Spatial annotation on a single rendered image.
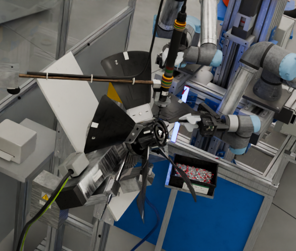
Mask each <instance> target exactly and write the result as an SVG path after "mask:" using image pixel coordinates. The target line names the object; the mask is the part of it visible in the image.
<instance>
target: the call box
mask: <svg viewBox="0 0 296 251"><path fill-rule="evenodd" d="M107 96H108V97H109V98H111V99H113V100H115V101H118V102H120V103H122V101H121V100H120V98H119V96H118V94H117V92H116V90H115V89H114V87H113V85H112V83H111V82H109V87H108V93H107Z"/></svg>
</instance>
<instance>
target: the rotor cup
mask: <svg viewBox="0 0 296 251"><path fill-rule="evenodd" d="M137 124H140V125H144V126H143V129H142V130H141V132H140V133H139V135H138V136H137V138H136V139H135V141H134V142H133V143H126V144H127V147H128V149H129V150H130V151H131V152H132V153H133V154H134V155H136V156H141V155H142V154H143V152H144V150H145V149H146V147H147V146H149V150H154V149H158V148H162V147H165V146H166V145H167V144H168V141H169V132H168V128H167V126H166V124H165V123H164V121H163V120H161V119H160V118H155V119H151V120H148V121H144V122H139V123H137ZM159 130H160V131H161V132H162V134H161V135H159V133H158V131H159ZM145 131H150V132H149V133H145V134H144V132H145ZM155 146H158V147H156V148H152V147H155Z"/></svg>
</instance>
